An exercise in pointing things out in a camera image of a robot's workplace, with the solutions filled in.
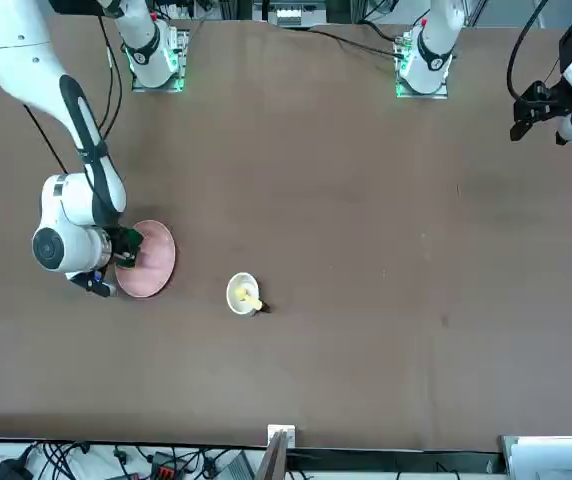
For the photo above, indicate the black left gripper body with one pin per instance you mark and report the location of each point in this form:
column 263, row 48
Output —
column 546, row 100

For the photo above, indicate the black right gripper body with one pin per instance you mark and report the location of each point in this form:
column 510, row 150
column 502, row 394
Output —
column 117, row 245

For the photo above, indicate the green and yellow sponge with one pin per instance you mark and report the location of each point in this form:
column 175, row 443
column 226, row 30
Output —
column 136, row 241

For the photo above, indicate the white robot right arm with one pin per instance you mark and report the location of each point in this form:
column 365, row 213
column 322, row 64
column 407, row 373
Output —
column 16, row 40

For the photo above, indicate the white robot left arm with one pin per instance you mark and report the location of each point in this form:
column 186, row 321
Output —
column 431, row 50

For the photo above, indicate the pink plate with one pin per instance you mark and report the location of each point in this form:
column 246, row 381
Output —
column 153, row 265

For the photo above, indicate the white mug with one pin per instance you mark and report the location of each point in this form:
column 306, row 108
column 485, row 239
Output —
column 246, row 279

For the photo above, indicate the yellow spoon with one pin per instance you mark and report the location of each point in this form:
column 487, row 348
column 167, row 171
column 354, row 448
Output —
column 253, row 301

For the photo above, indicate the black box red connectors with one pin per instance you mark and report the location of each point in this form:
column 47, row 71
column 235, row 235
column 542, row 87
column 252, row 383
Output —
column 168, row 465

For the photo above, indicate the small black power adapter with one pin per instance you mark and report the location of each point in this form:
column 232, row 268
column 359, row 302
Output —
column 13, row 470

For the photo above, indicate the white tray box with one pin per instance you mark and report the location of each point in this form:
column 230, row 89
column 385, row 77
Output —
column 556, row 457

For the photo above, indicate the aluminium frame post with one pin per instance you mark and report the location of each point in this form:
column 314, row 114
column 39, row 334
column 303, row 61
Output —
column 281, row 435

